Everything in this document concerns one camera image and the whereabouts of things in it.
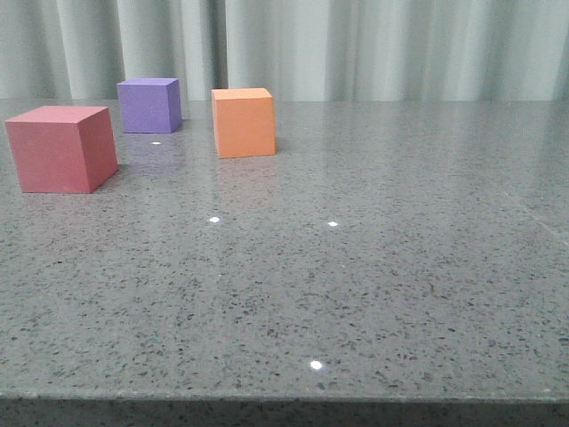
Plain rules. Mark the purple foam cube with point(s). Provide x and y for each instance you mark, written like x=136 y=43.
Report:
x=150 y=105

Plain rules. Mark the orange foam cube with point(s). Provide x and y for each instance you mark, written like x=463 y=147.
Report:
x=244 y=122

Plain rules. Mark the red foam cube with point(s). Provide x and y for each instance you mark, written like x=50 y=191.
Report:
x=63 y=148

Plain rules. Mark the pale green curtain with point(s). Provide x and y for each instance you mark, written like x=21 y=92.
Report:
x=299 y=50

